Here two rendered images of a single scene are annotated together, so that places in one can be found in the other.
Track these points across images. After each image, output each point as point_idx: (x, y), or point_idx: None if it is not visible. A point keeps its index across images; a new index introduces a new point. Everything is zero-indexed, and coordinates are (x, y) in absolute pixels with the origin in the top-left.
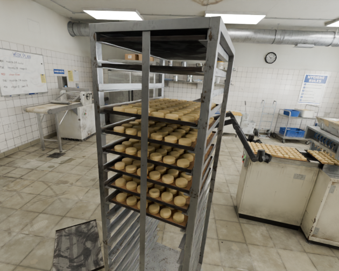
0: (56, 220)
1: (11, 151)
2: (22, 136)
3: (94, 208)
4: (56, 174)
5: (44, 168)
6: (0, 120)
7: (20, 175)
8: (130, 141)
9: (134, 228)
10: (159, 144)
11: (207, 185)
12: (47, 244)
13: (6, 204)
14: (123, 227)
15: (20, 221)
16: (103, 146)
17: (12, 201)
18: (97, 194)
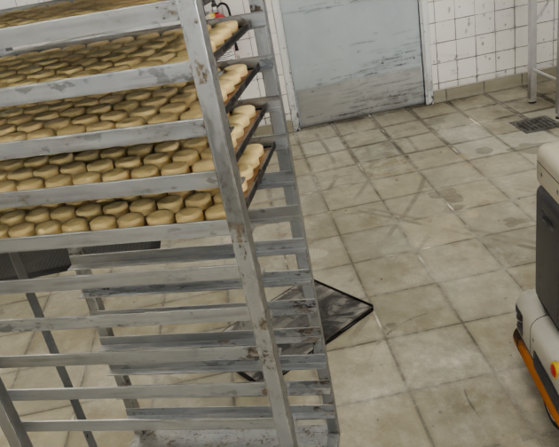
0: (335, 262)
1: (464, 91)
2: (502, 55)
3: (412, 286)
4: (467, 173)
5: (468, 148)
6: (451, 3)
7: (414, 148)
8: (33, 53)
9: (160, 290)
10: (14, 67)
11: (185, 268)
12: (277, 289)
13: (331, 194)
14: (116, 262)
15: (306, 231)
16: None
17: (342, 193)
18: (462, 262)
